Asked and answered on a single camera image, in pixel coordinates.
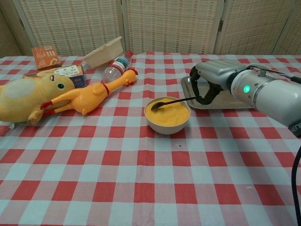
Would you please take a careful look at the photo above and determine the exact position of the yellow rubber chicken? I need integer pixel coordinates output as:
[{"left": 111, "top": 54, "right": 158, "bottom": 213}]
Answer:
[{"left": 40, "top": 67, "right": 139, "bottom": 118}]

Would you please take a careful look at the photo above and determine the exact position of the orange snack box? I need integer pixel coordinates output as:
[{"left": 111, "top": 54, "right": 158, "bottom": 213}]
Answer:
[{"left": 32, "top": 44, "right": 62, "bottom": 71}]

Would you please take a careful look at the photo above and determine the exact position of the white bowl of orange soup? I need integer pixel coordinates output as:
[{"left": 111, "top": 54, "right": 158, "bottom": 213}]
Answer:
[{"left": 144, "top": 96, "right": 190, "bottom": 135}]

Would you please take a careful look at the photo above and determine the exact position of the dark metal spoon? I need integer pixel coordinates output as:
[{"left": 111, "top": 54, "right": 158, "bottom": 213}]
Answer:
[{"left": 150, "top": 96, "right": 198, "bottom": 112}]

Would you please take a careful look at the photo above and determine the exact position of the beige takeaway container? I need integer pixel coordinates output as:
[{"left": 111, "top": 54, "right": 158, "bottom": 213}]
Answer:
[{"left": 82, "top": 36, "right": 124, "bottom": 69}]

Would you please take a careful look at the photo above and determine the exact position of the silver metal tray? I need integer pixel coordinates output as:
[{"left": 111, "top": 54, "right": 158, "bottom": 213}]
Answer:
[{"left": 180, "top": 75, "right": 254, "bottom": 110}]

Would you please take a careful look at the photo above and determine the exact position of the red white checkered tablecloth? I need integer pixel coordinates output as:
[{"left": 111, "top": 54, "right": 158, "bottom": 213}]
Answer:
[{"left": 0, "top": 51, "right": 301, "bottom": 226}]

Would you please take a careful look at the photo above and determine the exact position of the orange and blue biscuit box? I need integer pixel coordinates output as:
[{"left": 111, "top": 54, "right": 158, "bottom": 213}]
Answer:
[{"left": 23, "top": 64, "right": 87, "bottom": 89}]

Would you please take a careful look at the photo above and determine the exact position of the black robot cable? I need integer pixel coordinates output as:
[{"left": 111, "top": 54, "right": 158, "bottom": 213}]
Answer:
[{"left": 291, "top": 145, "right": 301, "bottom": 226}]

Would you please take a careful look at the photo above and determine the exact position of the yellow plush toy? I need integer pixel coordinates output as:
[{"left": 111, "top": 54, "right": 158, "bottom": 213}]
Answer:
[{"left": 0, "top": 73, "right": 76, "bottom": 125}]

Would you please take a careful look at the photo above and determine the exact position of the woven folding screen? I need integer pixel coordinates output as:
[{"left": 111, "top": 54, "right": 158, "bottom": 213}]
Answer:
[{"left": 0, "top": 0, "right": 301, "bottom": 57}]

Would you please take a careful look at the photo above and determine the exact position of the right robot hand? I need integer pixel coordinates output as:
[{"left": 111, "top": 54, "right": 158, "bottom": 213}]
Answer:
[{"left": 189, "top": 59, "right": 247, "bottom": 106}]

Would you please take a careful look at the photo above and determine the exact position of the clear plastic water bottle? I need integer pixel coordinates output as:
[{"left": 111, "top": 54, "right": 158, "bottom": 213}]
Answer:
[{"left": 101, "top": 50, "right": 134, "bottom": 83}]

